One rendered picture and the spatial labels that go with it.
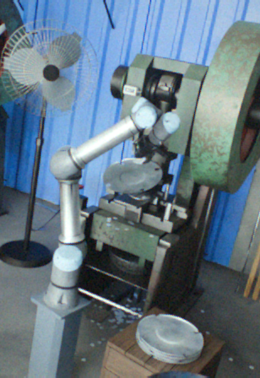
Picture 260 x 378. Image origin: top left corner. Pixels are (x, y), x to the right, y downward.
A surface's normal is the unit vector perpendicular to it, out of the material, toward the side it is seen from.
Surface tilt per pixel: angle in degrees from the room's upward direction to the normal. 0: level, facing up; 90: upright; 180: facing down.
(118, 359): 90
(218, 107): 85
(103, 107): 90
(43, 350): 90
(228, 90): 76
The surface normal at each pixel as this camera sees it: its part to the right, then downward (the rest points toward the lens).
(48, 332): -0.60, 0.13
